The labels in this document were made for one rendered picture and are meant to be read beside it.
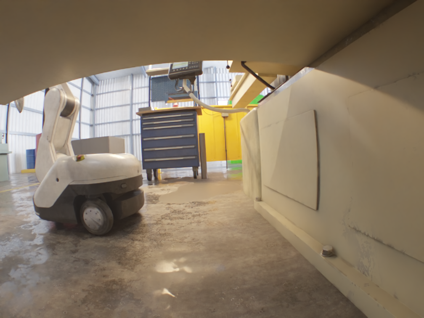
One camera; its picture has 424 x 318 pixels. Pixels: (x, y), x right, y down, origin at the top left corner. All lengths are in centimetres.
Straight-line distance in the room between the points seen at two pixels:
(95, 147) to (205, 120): 230
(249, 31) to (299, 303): 61
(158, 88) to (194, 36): 282
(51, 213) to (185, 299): 76
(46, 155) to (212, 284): 105
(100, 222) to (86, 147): 128
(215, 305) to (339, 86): 59
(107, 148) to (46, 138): 86
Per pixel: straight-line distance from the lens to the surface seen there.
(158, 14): 39
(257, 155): 113
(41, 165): 124
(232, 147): 368
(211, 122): 367
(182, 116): 253
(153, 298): 51
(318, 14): 43
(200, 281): 55
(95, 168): 84
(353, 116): 46
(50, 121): 122
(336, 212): 54
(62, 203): 95
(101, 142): 196
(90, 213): 88
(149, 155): 259
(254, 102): 529
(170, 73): 187
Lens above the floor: 34
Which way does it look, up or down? 2 degrees down
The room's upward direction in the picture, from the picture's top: 3 degrees counter-clockwise
